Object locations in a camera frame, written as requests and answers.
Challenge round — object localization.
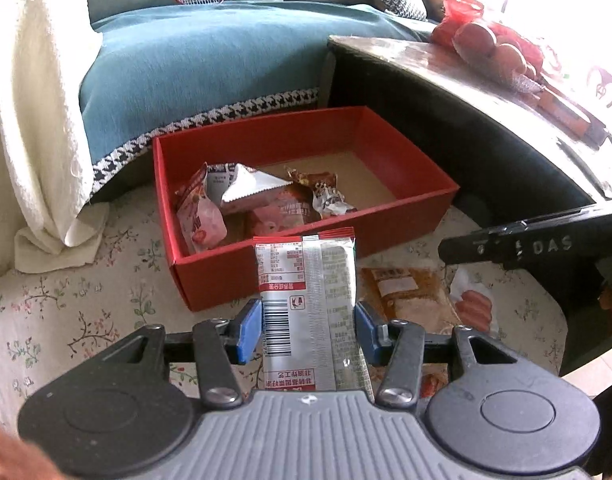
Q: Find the red white barcode snack pack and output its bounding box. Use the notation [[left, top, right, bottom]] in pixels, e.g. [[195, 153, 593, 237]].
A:
[[254, 226, 374, 399]]

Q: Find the apple in bowl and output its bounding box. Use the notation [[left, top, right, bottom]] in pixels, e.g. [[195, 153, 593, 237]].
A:
[[452, 22, 497, 63]]

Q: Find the white red snack pouch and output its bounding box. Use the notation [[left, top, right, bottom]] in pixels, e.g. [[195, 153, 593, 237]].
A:
[[206, 162, 290, 216]]

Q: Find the orange carton box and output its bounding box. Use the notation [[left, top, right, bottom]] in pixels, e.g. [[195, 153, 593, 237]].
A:
[[537, 88, 609, 148]]

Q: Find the brown tofu snack pack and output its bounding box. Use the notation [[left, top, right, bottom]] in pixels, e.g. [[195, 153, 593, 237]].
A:
[[360, 268, 461, 335]]

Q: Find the red cardboard box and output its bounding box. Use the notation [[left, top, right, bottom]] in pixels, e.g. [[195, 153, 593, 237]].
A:
[[153, 107, 457, 311]]

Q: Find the orange fruit in bowl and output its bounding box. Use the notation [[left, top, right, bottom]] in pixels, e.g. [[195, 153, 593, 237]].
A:
[[490, 44, 527, 80]]

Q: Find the white sausage snack pack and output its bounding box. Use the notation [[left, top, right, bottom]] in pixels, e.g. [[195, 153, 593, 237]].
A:
[[449, 266, 499, 337]]

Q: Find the red plastic bag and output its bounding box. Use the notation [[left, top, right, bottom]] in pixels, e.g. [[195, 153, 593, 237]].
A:
[[431, 0, 544, 80]]

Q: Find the red gummy candy bag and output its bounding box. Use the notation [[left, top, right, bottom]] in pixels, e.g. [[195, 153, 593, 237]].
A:
[[242, 183, 320, 237]]

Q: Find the clear red snack packet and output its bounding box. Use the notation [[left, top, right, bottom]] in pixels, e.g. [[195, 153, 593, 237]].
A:
[[175, 162, 227, 254]]

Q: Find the person left hand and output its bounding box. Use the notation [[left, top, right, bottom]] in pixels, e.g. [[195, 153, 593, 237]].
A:
[[0, 427, 64, 480]]

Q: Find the blue sofa throw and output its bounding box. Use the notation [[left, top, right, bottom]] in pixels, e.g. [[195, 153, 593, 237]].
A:
[[79, 1, 435, 198]]

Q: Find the floral ottoman cover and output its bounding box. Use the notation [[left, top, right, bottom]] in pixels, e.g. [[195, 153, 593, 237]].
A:
[[0, 186, 568, 431]]

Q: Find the cream white blanket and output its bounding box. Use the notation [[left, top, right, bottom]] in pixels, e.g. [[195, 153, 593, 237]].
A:
[[0, 0, 108, 276]]

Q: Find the dark brown candy wrapper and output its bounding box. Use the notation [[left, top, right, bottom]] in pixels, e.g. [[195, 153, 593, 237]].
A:
[[286, 168, 357, 219]]

